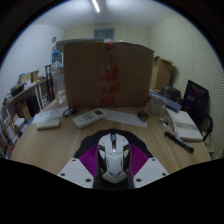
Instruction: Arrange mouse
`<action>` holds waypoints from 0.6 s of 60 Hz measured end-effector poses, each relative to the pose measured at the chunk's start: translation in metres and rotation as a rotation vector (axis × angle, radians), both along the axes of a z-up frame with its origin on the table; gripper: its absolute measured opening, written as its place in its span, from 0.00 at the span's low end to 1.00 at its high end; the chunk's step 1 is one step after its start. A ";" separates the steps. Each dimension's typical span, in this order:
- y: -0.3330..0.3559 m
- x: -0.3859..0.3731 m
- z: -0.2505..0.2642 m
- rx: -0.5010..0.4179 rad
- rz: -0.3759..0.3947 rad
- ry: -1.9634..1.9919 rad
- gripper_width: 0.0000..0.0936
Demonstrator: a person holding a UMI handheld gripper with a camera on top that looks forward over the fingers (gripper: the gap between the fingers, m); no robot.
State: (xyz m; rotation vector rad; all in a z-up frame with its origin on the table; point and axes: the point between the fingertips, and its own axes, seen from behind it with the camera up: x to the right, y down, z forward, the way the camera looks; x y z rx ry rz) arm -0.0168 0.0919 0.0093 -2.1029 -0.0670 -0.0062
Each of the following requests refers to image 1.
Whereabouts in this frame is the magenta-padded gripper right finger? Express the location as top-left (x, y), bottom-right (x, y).
top-left (128, 143), bottom-right (170, 189)

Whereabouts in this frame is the white and black computer mouse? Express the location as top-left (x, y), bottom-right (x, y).
top-left (96, 132), bottom-right (131, 185)

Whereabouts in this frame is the black scalloped round mouse pad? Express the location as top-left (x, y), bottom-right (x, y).
top-left (73, 128), bottom-right (154, 159)

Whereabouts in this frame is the small flat white box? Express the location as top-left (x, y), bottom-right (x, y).
top-left (35, 118), bottom-right (62, 131)

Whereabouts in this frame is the white book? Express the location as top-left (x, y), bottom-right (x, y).
top-left (166, 108), bottom-right (204, 142)

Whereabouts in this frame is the white remote control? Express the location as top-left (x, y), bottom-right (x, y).
top-left (72, 107), bottom-right (108, 130)

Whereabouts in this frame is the black marker pen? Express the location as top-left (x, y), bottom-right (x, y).
top-left (163, 130), bottom-right (195, 154)

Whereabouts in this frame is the cluttered wooden side desk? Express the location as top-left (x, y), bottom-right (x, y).
top-left (3, 69), bottom-right (51, 128)

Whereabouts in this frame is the clear plastic container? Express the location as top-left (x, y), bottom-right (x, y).
top-left (147, 96), bottom-right (168, 117)

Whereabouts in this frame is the small black clip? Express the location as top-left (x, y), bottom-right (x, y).
top-left (137, 110), bottom-right (150, 122)

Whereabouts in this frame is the low shelf with books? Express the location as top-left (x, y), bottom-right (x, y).
top-left (0, 114), bottom-right (29, 159)

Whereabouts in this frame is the frosted window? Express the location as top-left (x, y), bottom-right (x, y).
top-left (93, 28), bottom-right (115, 41)

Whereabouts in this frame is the black office chair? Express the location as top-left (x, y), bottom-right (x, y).
top-left (181, 79), bottom-right (214, 141)

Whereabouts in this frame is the clear plastic jar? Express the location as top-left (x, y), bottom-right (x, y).
top-left (51, 67), bottom-right (67, 104)

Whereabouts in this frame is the tall open cardboard box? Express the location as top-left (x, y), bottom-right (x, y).
top-left (149, 55), bottom-right (174, 91)

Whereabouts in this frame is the ceiling tube light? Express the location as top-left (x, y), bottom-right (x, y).
top-left (91, 0), bottom-right (101, 14)

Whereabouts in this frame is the white paper sheet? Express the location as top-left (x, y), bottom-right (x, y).
top-left (32, 105), bottom-right (69, 125)
top-left (101, 108), bottom-right (148, 129)

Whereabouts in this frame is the large brown cardboard box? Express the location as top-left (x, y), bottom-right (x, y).
top-left (63, 40), bottom-right (155, 109)

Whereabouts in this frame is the blue book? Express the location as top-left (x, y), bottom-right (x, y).
top-left (148, 90), bottom-right (183, 113)

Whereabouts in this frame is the blue and white shelf unit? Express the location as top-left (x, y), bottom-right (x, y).
top-left (51, 46), bottom-right (65, 69)

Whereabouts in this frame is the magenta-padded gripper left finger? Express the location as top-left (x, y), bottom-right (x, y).
top-left (57, 146), bottom-right (100, 190)

